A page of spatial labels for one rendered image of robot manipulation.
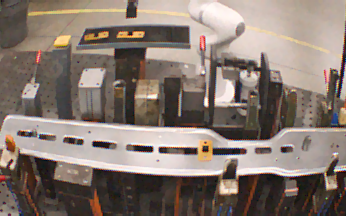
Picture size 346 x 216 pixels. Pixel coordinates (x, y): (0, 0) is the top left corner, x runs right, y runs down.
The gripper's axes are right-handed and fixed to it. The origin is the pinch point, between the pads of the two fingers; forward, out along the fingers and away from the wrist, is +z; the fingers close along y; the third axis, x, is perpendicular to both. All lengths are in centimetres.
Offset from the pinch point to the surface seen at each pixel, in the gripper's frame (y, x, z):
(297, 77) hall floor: -164, 124, 134
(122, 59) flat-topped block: -7.1, -2.4, 23.0
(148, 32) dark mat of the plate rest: -11.7, 5.4, 15.8
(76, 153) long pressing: 27.1, -16.0, 31.3
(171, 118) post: 4.7, 12.3, 36.5
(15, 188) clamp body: 43, -40, 35
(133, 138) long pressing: 19.4, 1.3, 31.4
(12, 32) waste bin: -229, -132, 116
